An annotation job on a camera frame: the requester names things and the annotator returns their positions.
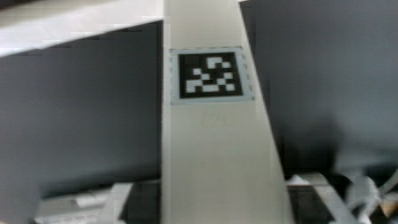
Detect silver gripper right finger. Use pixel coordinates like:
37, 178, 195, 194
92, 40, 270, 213
286, 173, 359, 224

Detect white L-shaped fence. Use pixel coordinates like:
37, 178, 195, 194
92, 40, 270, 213
0, 0, 247, 57

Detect white desk leg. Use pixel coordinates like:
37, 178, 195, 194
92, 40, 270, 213
161, 0, 293, 224

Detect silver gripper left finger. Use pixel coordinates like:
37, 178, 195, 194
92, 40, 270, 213
33, 183, 133, 224

